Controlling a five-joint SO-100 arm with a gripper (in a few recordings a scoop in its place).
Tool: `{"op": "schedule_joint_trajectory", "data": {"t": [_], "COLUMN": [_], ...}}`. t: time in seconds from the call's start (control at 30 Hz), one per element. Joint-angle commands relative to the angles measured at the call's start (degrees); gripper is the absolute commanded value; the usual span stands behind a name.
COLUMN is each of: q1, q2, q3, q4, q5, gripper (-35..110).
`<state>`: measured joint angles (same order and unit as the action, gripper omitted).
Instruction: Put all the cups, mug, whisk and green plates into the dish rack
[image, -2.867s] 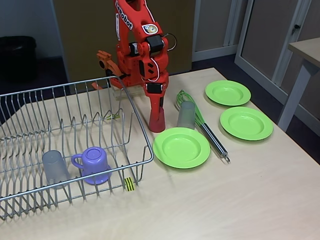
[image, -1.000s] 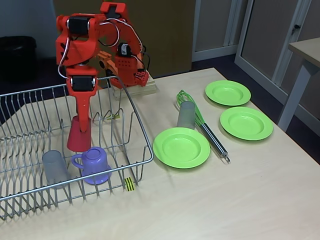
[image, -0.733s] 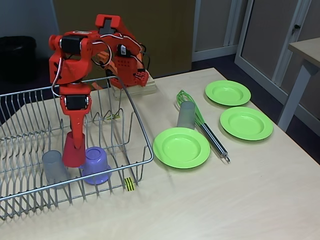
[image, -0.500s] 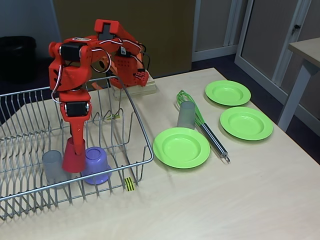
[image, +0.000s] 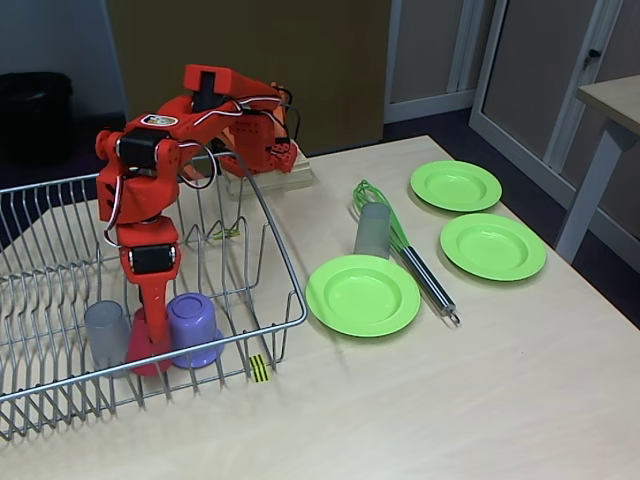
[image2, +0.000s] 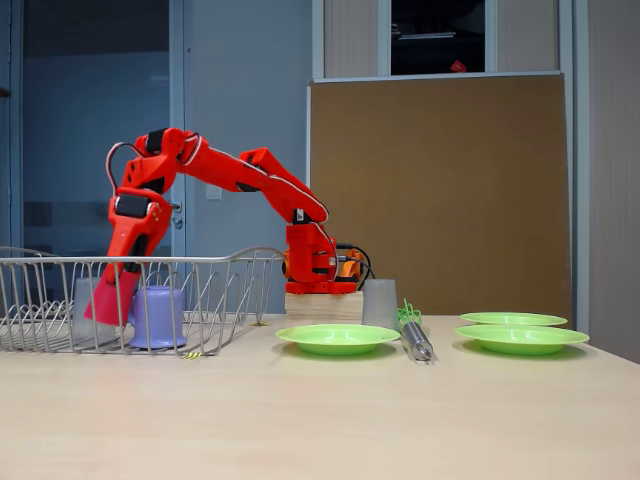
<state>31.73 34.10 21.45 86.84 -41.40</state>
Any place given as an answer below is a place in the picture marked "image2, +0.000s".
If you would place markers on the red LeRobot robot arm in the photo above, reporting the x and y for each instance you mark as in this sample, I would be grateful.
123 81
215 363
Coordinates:
225 170

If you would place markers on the green plastic plate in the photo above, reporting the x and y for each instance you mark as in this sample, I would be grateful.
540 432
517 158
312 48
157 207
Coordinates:
337 334
515 318
522 336

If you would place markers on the yellow green tape strip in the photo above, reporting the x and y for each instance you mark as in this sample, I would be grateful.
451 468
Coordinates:
260 324

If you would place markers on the yellow black striped tape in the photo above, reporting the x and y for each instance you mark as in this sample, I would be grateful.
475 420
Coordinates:
191 355

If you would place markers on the red plastic cup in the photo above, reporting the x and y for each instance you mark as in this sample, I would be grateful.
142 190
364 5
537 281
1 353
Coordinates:
110 305

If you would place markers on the silver door lock cylinder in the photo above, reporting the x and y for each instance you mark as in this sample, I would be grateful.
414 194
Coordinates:
177 222

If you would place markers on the orange table clamp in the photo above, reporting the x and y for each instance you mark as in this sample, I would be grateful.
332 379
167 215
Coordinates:
285 267

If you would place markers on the small red item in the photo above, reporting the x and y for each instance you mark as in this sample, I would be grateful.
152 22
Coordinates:
458 66

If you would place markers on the purple plastic mug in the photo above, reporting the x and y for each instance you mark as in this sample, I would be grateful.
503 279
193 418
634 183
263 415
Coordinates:
160 315

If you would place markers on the wooden base block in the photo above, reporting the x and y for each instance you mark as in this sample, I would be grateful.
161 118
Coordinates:
320 306

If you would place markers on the blue grey glass door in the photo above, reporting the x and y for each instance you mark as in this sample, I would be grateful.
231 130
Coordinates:
75 100

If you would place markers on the brown pin board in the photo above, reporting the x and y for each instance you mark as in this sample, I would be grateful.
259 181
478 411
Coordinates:
500 150

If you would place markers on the white notebook on shelf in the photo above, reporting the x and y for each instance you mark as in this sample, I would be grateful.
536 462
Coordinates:
425 35

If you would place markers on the grey translucent plastic cup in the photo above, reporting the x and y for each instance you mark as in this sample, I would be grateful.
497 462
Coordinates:
81 300
380 302

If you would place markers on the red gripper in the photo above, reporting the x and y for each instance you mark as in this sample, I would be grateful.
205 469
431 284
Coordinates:
127 227

